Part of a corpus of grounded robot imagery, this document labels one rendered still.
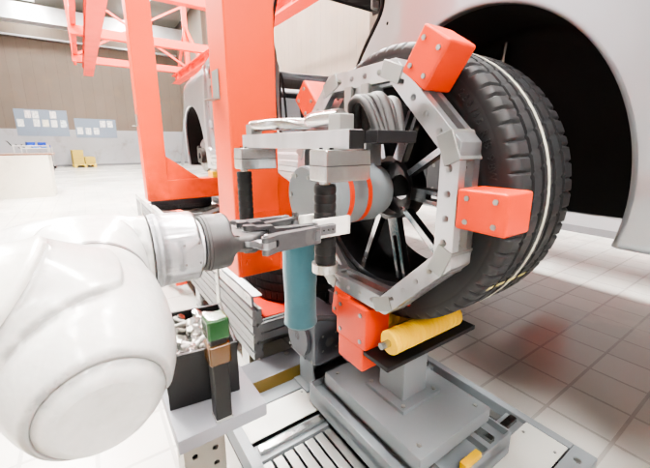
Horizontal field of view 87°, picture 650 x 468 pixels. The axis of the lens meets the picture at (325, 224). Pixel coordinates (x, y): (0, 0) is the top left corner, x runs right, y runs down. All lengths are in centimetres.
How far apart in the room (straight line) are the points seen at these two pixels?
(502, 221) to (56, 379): 55
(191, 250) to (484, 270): 53
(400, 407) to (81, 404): 95
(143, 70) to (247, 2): 193
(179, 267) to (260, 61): 86
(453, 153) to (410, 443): 73
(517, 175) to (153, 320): 59
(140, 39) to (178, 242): 273
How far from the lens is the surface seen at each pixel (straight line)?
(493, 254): 71
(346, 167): 55
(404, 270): 89
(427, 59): 69
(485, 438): 119
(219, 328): 66
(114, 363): 25
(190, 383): 79
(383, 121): 59
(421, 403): 116
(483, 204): 61
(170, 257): 43
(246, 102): 115
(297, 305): 91
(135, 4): 316
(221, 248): 45
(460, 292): 77
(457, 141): 63
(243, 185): 84
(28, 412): 26
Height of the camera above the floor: 96
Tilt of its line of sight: 13 degrees down
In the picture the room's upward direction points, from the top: straight up
